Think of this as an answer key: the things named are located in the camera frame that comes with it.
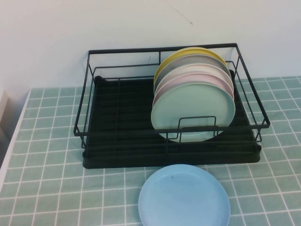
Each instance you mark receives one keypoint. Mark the light blue plate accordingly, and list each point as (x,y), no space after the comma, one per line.
(183,200)

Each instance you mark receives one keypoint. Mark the mint green plate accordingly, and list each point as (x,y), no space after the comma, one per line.
(192,103)

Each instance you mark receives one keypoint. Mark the pink plate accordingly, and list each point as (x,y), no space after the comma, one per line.
(181,80)

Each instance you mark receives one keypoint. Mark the yellow plate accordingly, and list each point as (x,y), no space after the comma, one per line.
(164,64)

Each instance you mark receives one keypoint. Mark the grey plate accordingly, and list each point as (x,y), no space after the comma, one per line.
(188,60)

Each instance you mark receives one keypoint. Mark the cream white plate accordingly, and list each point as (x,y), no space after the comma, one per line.
(200,68)

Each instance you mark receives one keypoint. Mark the black plastic drip tray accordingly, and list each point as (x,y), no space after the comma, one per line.
(141,163)

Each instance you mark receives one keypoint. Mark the green checked tablecloth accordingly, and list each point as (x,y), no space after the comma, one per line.
(47,188)

